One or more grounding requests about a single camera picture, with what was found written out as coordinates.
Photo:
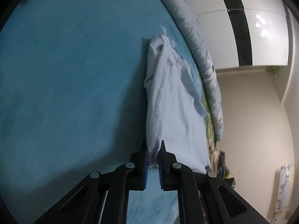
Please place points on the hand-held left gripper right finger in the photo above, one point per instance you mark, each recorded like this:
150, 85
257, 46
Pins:
161, 170

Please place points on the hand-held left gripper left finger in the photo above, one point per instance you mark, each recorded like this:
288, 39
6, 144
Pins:
145, 170

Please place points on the light blue t-shirt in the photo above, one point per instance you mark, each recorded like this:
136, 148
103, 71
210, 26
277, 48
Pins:
177, 112

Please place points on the dark grey garment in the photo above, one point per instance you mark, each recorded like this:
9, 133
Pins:
222, 159

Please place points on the beige fluffy cloth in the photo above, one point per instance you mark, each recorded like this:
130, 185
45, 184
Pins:
214, 156

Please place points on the teal floral blanket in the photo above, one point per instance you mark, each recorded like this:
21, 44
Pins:
70, 86

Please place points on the green trailing plant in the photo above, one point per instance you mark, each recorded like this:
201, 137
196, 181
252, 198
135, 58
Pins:
273, 70

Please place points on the grey floral quilt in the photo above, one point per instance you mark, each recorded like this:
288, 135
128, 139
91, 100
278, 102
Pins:
198, 44

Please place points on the white wardrobe with black stripe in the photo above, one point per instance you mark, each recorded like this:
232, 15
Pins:
268, 39

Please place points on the patterned wall hanging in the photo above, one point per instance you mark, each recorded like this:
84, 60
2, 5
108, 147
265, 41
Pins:
285, 186

